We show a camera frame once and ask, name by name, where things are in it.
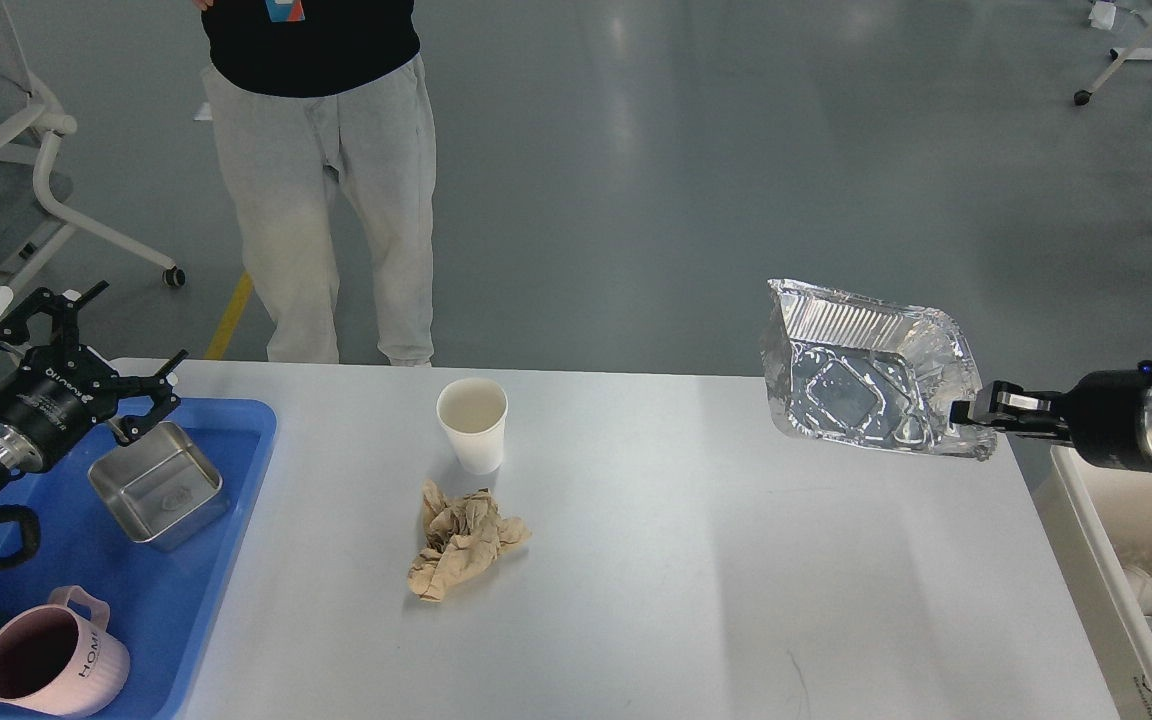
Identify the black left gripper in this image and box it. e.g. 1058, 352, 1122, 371
0, 280, 189, 476

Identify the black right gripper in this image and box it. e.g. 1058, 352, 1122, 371
948, 370, 1152, 473

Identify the stainless steel rectangular container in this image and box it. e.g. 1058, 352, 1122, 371
88, 420, 229, 553

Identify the aluminium foil tray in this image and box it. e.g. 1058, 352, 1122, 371
760, 279, 996, 461

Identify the pink ceramic mug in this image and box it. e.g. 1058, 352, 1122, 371
0, 585, 131, 717

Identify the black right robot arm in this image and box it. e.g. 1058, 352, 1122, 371
948, 361, 1152, 473

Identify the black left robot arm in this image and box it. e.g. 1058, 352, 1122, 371
0, 282, 187, 571

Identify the white plastic bin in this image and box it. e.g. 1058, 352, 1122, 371
1032, 447, 1152, 719

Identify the white cup in bin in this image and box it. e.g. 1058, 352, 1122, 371
1121, 564, 1152, 616

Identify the person in grey trousers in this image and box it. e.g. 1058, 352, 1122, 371
195, 1, 435, 366

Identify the white paper cup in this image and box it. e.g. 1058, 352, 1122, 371
435, 377, 509, 475

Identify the crumpled brown paper napkin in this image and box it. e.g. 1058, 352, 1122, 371
407, 478, 532, 602

